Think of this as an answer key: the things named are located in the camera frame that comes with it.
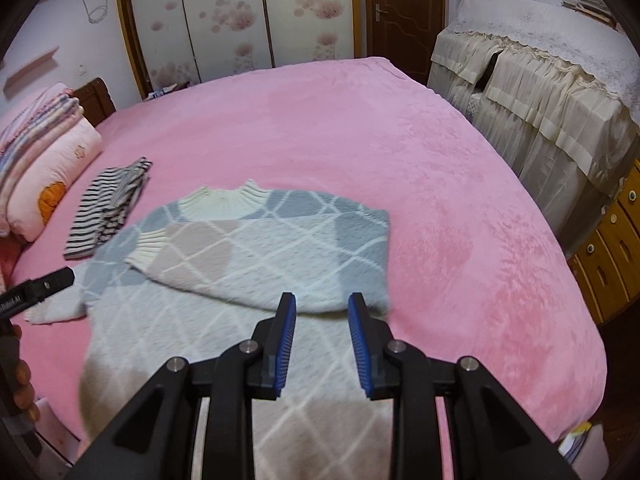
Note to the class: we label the brown wooden door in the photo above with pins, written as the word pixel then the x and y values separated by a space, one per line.
pixel 405 15

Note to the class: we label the dark wooden headboard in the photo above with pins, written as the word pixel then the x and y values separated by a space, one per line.
pixel 95 100

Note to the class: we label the pink bed blanket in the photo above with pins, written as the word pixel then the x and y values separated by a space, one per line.
pixel 400 160

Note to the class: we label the floral sliding door wardrobe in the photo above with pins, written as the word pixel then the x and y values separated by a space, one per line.
pixel 225 15

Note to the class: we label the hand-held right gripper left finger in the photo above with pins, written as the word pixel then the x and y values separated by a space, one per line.
pixel 286 330

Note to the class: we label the wooden drawer chest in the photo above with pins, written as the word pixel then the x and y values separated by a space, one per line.
pixel 615 255

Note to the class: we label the white lace cloth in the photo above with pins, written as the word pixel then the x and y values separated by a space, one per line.
pixel 550 25

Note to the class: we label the striped folded blanket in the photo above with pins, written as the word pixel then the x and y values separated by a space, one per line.
pixel 35 120

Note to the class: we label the pillow with orange print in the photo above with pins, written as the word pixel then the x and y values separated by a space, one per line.
pixel 55 175

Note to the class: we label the black white striped garment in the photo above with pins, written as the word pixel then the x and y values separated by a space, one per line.
pixel 100 210

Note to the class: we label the person's left hand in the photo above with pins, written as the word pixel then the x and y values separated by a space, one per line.
pixel 23 377

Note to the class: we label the cream cloth-covered furniture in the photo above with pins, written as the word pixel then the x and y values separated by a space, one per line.
pixel 550 125

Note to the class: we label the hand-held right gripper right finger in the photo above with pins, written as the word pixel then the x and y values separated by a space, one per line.
pixel 359 340

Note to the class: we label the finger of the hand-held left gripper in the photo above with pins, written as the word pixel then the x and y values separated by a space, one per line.
pixel 52 281

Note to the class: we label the stack of books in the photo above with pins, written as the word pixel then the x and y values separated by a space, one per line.
pixel 590 7

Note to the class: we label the grey white diamond knit sweater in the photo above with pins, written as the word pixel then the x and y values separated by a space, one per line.
pixel 225 260

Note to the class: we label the wooden wall shelf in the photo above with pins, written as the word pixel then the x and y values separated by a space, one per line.
pixel 32 67

